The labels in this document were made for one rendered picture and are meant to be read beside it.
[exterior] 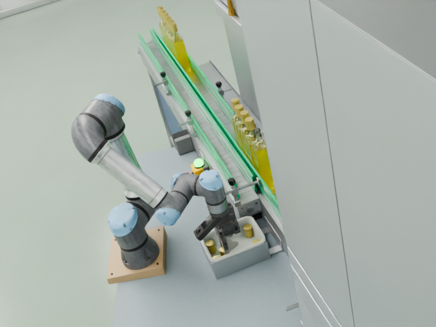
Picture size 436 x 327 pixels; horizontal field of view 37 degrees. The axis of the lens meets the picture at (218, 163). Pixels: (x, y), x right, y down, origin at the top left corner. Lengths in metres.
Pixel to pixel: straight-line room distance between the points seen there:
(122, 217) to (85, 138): 0.38
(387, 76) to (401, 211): 0.19
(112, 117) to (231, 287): 0.74
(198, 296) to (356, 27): 1.76
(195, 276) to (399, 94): 1.84
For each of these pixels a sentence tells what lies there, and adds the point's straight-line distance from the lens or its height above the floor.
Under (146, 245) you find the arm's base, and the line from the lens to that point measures 2.52.
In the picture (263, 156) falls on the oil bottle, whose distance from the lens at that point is 2.50.
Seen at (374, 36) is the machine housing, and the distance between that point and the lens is 0.75.
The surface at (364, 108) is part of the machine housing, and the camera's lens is 0.84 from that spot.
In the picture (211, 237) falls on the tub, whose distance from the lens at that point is 2.54.
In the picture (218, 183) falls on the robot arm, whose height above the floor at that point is 1.13.
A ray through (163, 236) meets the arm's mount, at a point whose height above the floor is 0.80.
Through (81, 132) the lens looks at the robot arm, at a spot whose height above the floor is 1.41.
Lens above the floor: 2.46
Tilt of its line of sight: 34 degrees down
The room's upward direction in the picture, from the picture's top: 15 degrees counter-clockwise
